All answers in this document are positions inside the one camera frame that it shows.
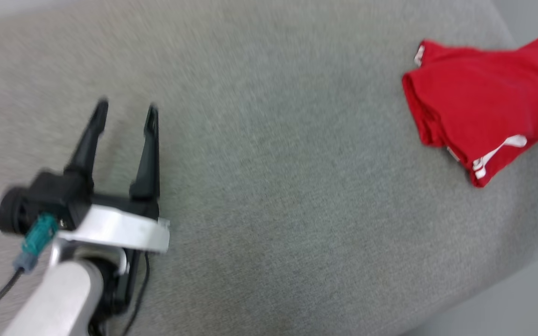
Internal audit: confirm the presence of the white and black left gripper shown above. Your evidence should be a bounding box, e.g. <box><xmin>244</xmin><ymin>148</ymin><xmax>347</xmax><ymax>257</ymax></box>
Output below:
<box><xmin>51</xmin><ymin>99</ymin><xmax>171</xmax><ymax>314</ymax></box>

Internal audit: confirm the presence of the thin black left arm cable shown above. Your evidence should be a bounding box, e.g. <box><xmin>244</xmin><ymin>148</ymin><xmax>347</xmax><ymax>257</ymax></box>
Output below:
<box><xmin>120</xmin><ymin>252</ymin><xmax>151</xmax><ymax>336</ymax></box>

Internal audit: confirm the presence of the left camera cable with teal plug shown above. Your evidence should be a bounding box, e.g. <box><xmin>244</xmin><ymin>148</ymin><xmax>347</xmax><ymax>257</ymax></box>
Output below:
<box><xmin>0</xmin><ymin>213</ymin><xmax>59</xmax><ymax>327</ymax></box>

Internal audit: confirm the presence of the grey fabric sofa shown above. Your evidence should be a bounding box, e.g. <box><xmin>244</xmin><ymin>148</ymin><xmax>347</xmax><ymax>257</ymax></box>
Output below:
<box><xmin>0</xmin><ymin>0</ymin><xmax>538</xmax><ymax>336</ymax></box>

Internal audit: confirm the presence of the red garment with white trim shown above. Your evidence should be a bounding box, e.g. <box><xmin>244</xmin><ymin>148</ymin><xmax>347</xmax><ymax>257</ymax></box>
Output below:
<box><xmin>401</xmin><ymin>36</ymin><xmax>538</xmax><ymax>188</ymax></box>

